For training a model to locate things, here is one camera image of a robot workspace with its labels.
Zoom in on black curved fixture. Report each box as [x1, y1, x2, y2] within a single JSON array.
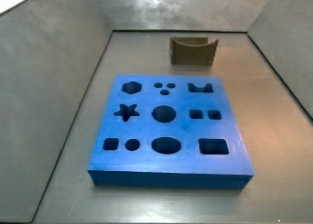
[[170, 37, 219, 66]]

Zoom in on blue shape-sorter block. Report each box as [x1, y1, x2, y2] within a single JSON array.
[[87, 74, 254, 189]]

